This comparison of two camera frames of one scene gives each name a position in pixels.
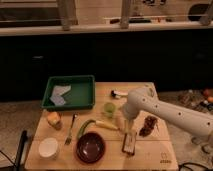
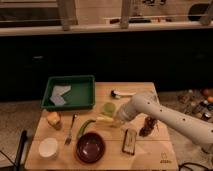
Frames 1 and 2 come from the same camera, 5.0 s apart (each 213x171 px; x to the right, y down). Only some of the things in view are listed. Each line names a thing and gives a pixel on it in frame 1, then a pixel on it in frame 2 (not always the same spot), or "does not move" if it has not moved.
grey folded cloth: x=57 y=95 does not move
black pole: x=20 y=149 does not move
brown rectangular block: x=128 y=144 does not move
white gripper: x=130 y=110 -> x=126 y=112
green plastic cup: x=109 y=109 does not move
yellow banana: x=102 y=123 -> x=105 y=119
